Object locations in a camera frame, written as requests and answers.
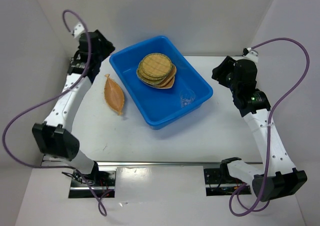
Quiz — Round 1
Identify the clear drinking glass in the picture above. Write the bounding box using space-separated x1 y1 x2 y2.
179 89 196 108

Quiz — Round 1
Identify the round bamboo tray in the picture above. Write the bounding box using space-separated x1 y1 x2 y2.
138 53 173 78
136 62 169 84

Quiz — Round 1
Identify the rounded square brown woven tray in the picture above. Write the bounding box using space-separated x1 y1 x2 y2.
162 65 177 87

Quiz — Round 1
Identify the triangular brown woven basket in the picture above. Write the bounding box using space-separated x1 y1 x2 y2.
151 77 175 89

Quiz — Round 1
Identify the square bamboo tray green rim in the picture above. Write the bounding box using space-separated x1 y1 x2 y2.
136 65 177 88

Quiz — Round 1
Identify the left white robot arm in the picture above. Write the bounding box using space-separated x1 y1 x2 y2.
32 30 115 186

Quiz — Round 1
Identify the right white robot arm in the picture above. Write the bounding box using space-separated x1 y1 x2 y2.
212 56 308 202

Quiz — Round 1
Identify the blue plastic bin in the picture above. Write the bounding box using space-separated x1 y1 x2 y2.
109 36 213 130

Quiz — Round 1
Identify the fish-shaped brown woven basket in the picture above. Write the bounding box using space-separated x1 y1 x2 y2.
104 74 125 115

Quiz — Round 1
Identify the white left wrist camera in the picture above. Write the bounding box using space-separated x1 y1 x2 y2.
71 22 85 40

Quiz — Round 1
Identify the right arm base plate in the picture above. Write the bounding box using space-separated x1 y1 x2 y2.
203 168 243 196

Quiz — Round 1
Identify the aluminium rail front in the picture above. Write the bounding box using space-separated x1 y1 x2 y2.
41 160 263 168

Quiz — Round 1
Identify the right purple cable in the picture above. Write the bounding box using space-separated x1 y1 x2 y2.
228 37 311 216

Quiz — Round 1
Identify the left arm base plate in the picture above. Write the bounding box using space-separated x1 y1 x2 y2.
62 167 117 199

